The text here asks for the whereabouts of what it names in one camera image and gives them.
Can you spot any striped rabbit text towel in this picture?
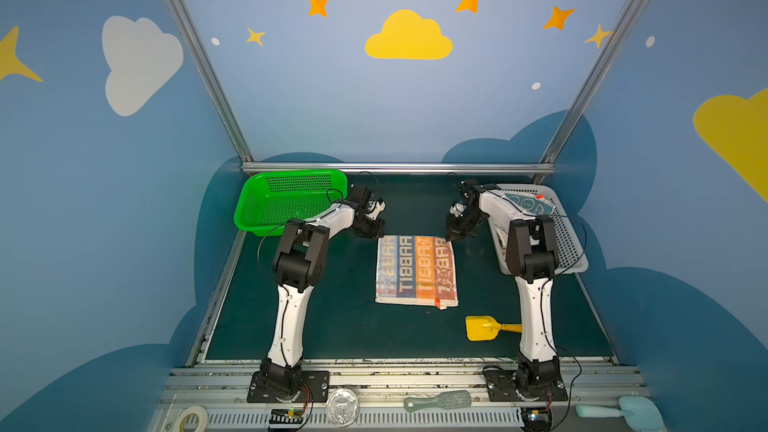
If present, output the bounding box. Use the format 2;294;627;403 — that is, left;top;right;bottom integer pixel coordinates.
375;235;459;310

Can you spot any teal owl pattern towel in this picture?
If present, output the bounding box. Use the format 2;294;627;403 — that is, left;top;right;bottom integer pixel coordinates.
503;191;555;216

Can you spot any green plastic basket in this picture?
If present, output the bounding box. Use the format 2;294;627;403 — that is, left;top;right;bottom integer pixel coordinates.
233;169;348;237

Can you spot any grey plastic basket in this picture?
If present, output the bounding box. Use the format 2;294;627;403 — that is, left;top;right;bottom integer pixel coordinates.
496;183;589;274

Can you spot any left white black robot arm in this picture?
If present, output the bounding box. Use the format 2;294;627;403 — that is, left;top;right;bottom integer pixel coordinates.
257;190;386;396

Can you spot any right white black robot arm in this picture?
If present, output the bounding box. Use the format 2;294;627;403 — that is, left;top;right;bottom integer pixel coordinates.
446;180;561;387

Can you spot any yellow toy shovel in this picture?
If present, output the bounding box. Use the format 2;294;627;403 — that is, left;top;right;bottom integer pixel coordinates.
465;316;523;342

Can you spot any grey green brush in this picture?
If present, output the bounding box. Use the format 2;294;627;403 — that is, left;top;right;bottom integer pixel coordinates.
403;390;473;413

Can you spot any clear round lid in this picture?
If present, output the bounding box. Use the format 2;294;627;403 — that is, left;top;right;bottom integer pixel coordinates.
326;388;360;427

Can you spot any right small circuit board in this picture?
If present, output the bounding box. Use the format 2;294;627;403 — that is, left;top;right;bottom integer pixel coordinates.
521;408;552;432

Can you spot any small circuit board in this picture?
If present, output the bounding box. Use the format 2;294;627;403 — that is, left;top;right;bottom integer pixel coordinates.
266;409;305;432
521;408;552;432

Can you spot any left small circuit board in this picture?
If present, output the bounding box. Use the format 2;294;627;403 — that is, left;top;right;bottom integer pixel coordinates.
266;409;305;432

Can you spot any white tape roll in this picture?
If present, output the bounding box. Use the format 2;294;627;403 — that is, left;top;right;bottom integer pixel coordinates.
171;405;210;432

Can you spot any mint green spatula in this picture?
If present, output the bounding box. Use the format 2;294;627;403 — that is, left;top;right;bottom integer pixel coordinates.
575;396;665;432

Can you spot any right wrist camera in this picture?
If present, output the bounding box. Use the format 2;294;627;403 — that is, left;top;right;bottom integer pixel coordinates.
449;194;477;218

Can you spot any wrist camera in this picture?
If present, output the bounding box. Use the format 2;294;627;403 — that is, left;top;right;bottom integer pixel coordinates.
348;184;386;220
449;194;477;218

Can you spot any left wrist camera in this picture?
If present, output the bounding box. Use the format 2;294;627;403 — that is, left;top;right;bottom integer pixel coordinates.
348;184;386;220

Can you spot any aluminium rear frame bar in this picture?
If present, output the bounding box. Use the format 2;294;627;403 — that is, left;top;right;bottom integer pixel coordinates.
241;161;556;176

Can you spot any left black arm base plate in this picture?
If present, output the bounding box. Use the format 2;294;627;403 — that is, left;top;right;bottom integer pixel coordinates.
246;371;329;404

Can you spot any aluminium front rail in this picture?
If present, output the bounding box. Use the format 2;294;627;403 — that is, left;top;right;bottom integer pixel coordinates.
148;357;650;431

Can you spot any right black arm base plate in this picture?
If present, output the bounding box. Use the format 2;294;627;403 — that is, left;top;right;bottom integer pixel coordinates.
481;365;569;402

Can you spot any aluminium left frame post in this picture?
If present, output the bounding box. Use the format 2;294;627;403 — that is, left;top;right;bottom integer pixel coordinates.
164;0;253;162

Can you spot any aluminium frame post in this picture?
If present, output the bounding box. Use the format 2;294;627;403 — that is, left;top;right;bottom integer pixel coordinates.
539;0;650;169
164;0;253;162

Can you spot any aluminium right frame post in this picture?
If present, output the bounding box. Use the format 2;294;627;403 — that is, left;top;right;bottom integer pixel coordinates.
539;0;650;169

